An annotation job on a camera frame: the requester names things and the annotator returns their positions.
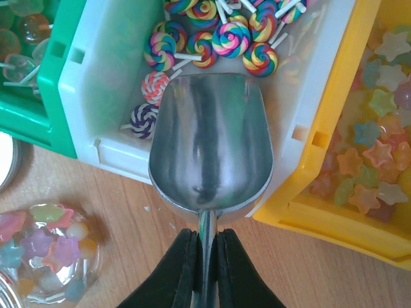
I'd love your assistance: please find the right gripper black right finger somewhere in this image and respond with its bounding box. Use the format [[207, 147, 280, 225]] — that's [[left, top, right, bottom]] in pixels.
[[218, 228, 284, 308]]

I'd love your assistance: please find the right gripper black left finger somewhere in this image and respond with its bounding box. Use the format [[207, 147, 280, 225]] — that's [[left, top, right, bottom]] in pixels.
[[119, 228, 197, 308]]

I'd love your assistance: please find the yellow candy bin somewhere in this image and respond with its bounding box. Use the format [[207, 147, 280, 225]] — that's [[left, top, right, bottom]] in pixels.
[[250, 1, 410, 270]]

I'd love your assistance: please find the silver metal scoop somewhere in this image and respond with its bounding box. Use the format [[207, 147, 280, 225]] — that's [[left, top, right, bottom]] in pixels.
[[148, 73, 274, 307]]

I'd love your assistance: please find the round metal jar lid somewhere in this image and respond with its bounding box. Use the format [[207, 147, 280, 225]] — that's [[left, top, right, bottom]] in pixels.
[[0, 132, 24, 193]]

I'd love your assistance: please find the white candy bin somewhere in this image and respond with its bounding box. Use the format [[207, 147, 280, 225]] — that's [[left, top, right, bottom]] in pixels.
[[58, 1, 363, 217]]

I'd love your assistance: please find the green candy bin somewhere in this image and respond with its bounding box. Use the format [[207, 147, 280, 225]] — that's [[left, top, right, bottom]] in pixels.
[[1, 0, 86, 158]]

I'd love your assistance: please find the clear plastic jar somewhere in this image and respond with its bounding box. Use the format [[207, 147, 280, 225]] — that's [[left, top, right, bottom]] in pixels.
[[1, 203, 101, 307]]

